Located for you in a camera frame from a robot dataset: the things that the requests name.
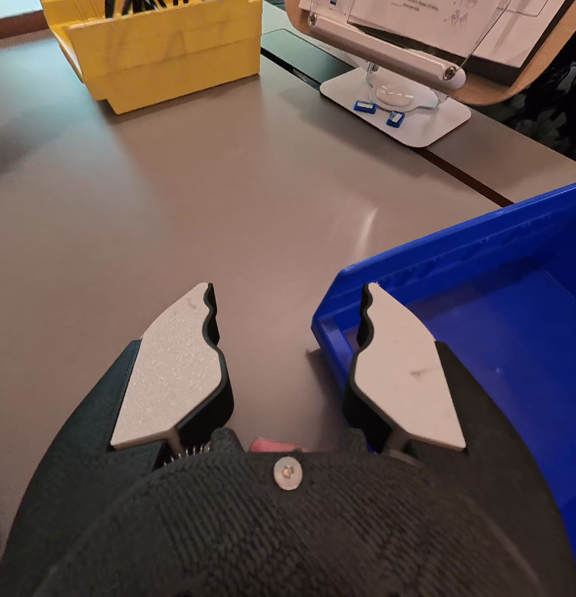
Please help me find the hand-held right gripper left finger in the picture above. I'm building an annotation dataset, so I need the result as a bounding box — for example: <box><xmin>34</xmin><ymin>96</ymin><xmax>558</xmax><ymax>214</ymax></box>
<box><xmin>110</xmin><ymin>282</ymin><xmax>235</xmax><ymax>455</ymax></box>

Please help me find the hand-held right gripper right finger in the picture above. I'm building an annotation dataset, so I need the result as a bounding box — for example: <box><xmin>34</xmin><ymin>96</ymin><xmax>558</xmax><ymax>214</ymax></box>
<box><xmin>341</xmin><ymin>282</ymin><xmax>467</xmax><ymax>455</ymax></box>

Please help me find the yellow plastic bin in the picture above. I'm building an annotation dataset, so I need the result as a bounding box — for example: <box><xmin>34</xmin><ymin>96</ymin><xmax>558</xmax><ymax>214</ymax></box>
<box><xmin>40</xmin><ymin>0</ymin><xmax>263</xmax><ymax>115</ymax></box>

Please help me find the bundle of black cables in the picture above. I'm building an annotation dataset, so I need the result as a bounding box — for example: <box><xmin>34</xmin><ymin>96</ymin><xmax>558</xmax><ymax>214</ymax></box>
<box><xmin>103</xmin><ymin>0</ymin><xmax>207</xmax><ymax>18</ymax></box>

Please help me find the blue plastic bin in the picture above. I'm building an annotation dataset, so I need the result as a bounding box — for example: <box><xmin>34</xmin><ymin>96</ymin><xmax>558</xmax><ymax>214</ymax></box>
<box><xmin>310</xmin><ymin>179</ymin><xmax>576</xmax><ymax>548</ymax></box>

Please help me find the cardboard box with label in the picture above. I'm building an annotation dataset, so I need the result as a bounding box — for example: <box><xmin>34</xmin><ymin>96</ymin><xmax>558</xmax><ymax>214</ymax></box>
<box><xmin>284</xmin><ymin>0</ymin><xmax>576</xmax><ymax>106</ymax></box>

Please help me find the black table inlay panel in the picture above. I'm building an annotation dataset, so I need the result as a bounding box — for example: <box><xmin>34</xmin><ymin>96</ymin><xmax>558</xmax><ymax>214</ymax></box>
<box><xmin>261</xmin><ymin>29</ymin><xmax>355</xmax><ymax>91</ymax></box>

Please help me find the white paper sheet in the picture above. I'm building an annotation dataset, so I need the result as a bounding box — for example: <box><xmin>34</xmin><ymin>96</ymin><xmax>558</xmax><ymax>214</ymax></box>
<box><xmin>348</xmin><ymin>0</ymin><xmax>565</xmax><ymax>69</ymax></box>

